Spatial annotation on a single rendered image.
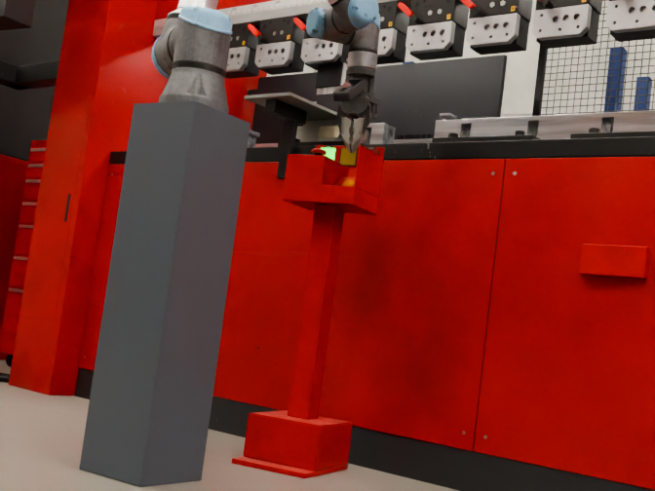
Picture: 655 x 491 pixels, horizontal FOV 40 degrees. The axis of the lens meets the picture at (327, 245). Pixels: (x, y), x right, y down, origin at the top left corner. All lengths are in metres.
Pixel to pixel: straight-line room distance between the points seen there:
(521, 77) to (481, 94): 4.17
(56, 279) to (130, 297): 1.41
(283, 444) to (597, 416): 0.74
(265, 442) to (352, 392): 0.33
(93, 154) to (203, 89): 1.40
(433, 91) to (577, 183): 1.17
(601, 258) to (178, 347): 0.97
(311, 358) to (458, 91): 1.30
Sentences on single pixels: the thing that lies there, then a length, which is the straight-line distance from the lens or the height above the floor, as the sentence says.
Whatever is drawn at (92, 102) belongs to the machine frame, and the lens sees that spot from 3.32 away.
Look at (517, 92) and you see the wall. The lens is 7.32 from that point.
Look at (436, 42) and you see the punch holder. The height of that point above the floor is 1.19.
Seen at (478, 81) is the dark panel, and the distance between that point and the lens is 3.19.
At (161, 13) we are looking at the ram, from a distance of 3.51.
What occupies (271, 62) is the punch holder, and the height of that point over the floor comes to 1.18.
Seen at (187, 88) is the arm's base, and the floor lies 0.81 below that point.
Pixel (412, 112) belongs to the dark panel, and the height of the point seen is 1.15.
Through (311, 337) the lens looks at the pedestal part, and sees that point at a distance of 2.28.
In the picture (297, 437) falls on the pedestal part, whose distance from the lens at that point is 2.21.
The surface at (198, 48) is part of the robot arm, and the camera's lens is 1.96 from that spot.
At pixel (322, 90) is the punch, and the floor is 1.09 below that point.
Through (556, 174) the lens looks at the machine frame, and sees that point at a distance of 2.24.
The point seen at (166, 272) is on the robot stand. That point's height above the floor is 0.42.
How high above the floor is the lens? 0.36
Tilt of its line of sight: 5 degrees up
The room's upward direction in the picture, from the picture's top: 7 degrees clockwise
